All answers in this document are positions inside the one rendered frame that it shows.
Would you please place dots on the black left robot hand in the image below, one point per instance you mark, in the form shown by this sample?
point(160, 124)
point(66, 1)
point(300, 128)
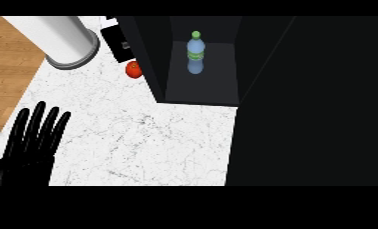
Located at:
point(30, 146)

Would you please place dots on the dark grey open cabinet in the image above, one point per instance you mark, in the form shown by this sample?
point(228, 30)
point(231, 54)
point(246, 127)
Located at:
point(201, 83)

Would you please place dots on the blue water bottle green cap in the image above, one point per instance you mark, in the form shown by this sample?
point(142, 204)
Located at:
point(196, 53)

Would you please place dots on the red tomato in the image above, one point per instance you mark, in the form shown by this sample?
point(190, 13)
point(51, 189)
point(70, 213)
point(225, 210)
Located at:
point(134, 69)

